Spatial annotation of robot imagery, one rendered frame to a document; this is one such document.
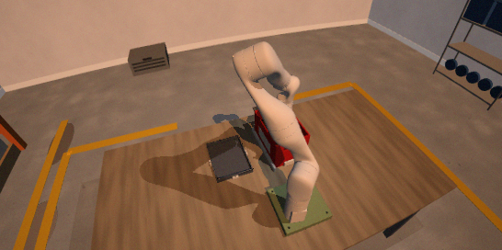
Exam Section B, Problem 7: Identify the red bottle crate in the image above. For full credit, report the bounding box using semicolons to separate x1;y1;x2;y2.
255;110;310;167

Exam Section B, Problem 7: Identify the grey rectangular tray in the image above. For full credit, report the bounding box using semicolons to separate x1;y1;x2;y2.
206;135;253;183

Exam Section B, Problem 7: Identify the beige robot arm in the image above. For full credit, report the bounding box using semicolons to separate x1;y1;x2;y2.
233;41;319;223

